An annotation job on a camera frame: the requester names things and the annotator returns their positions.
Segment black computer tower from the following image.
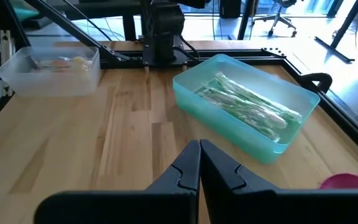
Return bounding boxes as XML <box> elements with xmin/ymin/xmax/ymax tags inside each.
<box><xmin>218</xmin><ymin>0</ymin><xmax>242</xmax><ymax>19</ymax></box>

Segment light turquoise plastic bin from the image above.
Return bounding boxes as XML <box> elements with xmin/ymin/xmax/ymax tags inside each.
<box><xmin>172</xmin><ymin>53</ymin><xmax>321</xmax><ymax>165</ymax></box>

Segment teal rounded object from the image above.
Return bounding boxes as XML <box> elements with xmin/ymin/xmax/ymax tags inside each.
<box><xmin>9</xmin><ymin>0</ymin><xmax>40</xmax><ymax>22</ymax></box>

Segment black curved handle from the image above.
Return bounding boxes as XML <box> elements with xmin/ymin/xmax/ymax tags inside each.
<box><xmin>299</xmin><ymin>72</ymin><xmax>334</xmax><ymax>94</ymax></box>

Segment silver metal bracket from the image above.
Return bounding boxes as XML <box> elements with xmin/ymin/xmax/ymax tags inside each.
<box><xmin>0</xmin><ymin>29</ymin><xmax>16</xmax><ymax>97</ymax></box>

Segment clear plastic bin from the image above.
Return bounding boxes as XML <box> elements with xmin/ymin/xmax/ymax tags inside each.
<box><xmin>0</xmin><ymin>45</ymin><xmax>101</xmax><ymax>97</ymax></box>

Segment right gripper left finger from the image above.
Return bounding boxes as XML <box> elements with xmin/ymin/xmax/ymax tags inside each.
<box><xmin>34</xmin><ymin>139</ymin><xmax>201</xmax><ymax>224</ymax></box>

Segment magenta cloth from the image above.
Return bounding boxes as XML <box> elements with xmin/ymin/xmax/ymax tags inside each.
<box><xmin>319</xmin><ymin>173</ymin><xmax>358</xmax><ymax>190</ymax></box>

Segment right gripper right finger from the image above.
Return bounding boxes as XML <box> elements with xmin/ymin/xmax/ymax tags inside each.
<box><xmin>200</xmin><ymin>139</ymin><xmax>358</xmax><ymax>224</ymax></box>

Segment black office chair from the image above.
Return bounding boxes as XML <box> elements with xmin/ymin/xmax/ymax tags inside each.
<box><xmin>252</xmin><ymin>0</ymin><xmax>298</xmax><ymax>37</ymax></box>

